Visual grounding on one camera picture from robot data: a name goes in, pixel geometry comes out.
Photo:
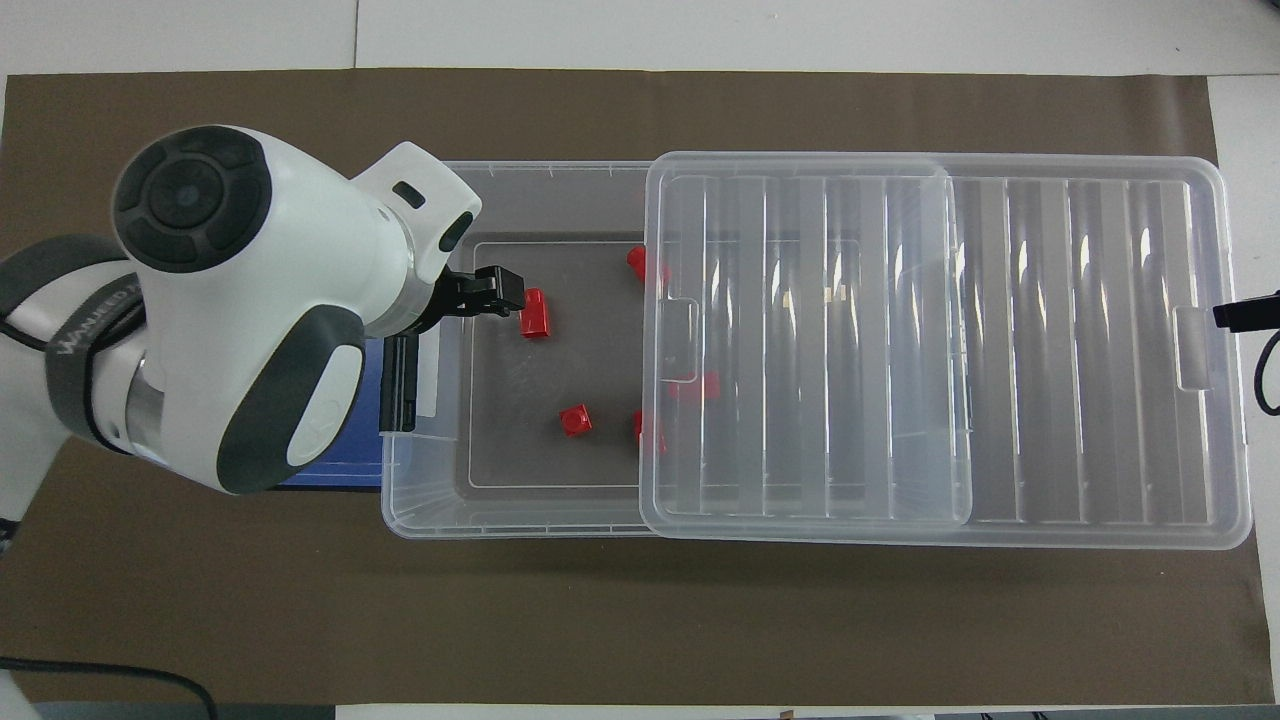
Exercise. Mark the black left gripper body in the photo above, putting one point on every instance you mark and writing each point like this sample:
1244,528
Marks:
450,300

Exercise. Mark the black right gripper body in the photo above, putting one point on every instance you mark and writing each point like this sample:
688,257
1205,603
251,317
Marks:
1265,312

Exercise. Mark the red toy block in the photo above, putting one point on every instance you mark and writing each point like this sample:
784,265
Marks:
536,318
637,262
648,430
575,420
697,385

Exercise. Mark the clear ribbed plastic lid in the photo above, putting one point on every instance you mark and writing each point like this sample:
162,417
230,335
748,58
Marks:
1000,350

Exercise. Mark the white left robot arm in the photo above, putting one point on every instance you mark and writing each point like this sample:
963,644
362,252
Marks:
260,300

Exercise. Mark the black box latch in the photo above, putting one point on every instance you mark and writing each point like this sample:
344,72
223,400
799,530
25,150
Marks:
402,390

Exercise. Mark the clear plastic storage box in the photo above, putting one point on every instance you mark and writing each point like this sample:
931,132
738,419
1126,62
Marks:
520,480

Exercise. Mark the blue plastic tray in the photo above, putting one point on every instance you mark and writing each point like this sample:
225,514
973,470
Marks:
340,470

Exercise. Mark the brown paper table mat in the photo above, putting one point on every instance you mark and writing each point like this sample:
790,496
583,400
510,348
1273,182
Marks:
600,630

